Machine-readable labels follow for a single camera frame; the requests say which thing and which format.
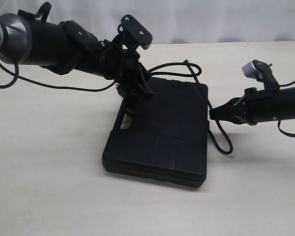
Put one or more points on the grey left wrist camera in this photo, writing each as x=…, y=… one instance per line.
x=133, y=33

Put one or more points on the white backdrop curtain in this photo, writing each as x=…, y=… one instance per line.
x=185, y=21

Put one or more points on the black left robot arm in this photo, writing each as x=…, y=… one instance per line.
x=29, y=39

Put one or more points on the black plastic carry case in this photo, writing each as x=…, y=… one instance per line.
x=167, y=137

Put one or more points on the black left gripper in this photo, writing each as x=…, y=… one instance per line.
x=121, y=65

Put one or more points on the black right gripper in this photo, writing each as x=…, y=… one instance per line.
x=239, y=110

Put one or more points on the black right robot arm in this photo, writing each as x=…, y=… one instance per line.
x=257, y=106

